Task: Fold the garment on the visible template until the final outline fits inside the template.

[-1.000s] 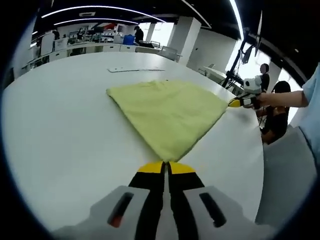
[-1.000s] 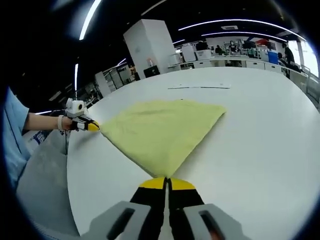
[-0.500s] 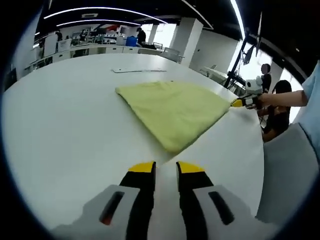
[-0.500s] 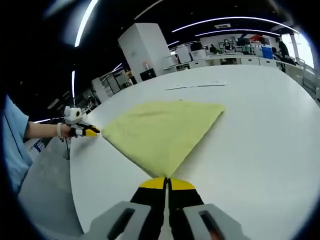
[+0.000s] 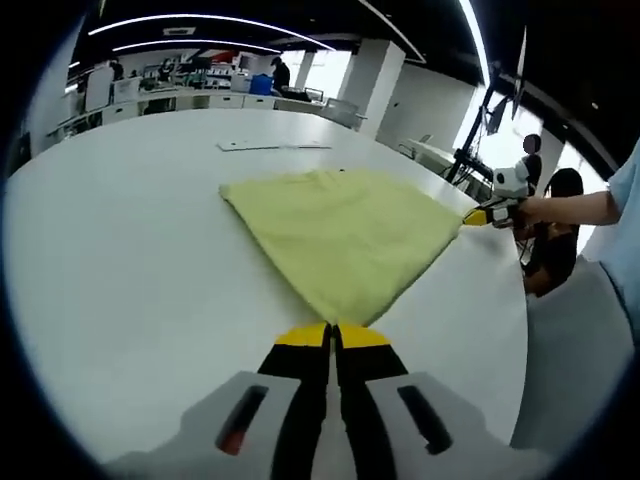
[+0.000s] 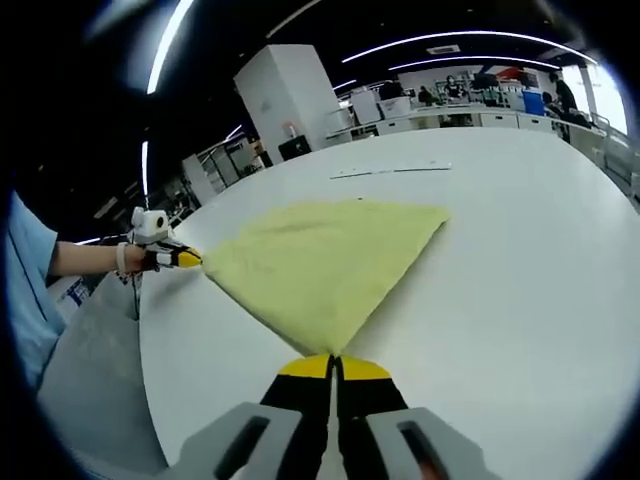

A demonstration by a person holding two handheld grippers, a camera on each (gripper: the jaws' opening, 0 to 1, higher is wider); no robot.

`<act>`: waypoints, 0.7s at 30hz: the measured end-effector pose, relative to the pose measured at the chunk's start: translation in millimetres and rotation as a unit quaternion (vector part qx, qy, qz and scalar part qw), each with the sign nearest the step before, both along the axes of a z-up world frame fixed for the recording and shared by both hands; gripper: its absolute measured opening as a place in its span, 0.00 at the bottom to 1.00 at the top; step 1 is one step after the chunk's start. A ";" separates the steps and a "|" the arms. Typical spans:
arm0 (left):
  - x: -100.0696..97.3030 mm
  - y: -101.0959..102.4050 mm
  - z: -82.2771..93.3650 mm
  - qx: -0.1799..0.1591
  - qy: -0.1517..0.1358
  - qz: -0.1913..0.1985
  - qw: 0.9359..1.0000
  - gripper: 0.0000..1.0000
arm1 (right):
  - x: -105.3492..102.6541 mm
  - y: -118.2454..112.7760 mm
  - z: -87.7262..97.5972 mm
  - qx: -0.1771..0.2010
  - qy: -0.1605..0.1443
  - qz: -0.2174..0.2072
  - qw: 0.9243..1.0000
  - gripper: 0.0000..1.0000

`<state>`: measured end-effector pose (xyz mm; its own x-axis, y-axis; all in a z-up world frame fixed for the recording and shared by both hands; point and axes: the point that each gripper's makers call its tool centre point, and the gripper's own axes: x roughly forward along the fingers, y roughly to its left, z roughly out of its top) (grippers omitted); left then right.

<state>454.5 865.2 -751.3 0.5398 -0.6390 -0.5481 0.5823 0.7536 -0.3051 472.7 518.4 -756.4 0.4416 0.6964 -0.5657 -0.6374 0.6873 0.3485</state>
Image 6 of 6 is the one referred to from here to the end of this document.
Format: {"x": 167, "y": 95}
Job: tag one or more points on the ceiling air vent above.
{"x": 443, "y": 49}

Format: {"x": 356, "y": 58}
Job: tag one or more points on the white cabinet counter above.
{"x": 495, "y": 120}

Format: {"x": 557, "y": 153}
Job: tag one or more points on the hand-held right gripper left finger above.
{"x": 260, "y": 445}

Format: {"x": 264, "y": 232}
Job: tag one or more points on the white board blue print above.
{"x": 75, "y": 294}

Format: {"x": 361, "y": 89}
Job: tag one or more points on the blue plastic bin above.
{"x": 534, "y": 102}

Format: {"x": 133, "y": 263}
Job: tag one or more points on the orange white wall fixture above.
{"x": 290, "y": 130}

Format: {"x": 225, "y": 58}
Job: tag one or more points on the white square pillar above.
{"x": 290, "y": 95}

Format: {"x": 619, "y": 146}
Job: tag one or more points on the red wall banner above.
{"x": 509, "y": 73}

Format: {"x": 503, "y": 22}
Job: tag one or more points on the white tall appliance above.
{"x": 366, "y": 107}

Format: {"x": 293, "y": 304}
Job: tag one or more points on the white wristband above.
{"x": 121, "y": 257}

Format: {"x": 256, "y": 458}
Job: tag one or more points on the person's left hand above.
{"x": 136, "y": 260}

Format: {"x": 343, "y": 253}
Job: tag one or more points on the yellow blue black garment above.
{"x": 325, "y": 260}

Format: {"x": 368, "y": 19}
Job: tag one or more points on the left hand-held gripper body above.
{"x": 150, "y": 225}

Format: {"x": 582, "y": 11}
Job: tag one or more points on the white power strip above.
{"x": 390, "y": 170}

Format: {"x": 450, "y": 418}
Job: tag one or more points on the white ceiling light strip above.
{"x": 475, "y": 60}
{"x": 167, "y": 50}
{"x": 470, "y": 34}
{"x": 145, "y": 170}

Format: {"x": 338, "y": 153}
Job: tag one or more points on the black floor cabinet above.
{"x": 295, "y": 148}

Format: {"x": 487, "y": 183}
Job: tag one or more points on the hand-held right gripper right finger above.
{"x": 400, "y": 445}

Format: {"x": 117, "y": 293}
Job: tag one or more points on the white storage box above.
{"x": 396, "y": 108}

